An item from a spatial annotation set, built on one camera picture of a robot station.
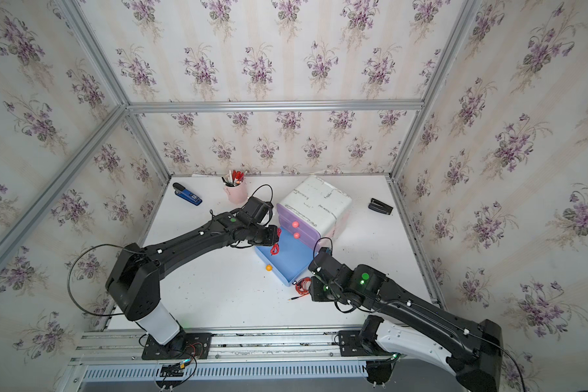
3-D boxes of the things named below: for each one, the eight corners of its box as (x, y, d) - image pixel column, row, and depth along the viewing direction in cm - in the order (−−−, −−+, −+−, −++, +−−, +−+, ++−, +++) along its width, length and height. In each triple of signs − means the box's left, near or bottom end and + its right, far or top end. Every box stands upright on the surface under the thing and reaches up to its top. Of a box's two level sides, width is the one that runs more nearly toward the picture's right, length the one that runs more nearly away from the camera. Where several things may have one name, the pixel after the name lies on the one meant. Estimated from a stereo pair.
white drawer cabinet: (281, 237, 101) (279, 201, 83) (310, 210, 110) (314, 173, 92) (315, 264, 93) (321, 232, 75) (343, 233, 102) (354, 198, 84)
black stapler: (367, 206, 111) (368, 203, 109) (370, 200, 113) (372, 197, 111) (389, 216, 107) (391, 213, 105) (392, 209, 110) (394, 206, 108)
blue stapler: (173, 193, 116) (169, 186, 112) (179, 189, 118) (176, 181, 114) (196, 207, 111) (193, 200, 107) (202, 202, 113) (199, 195, 109)
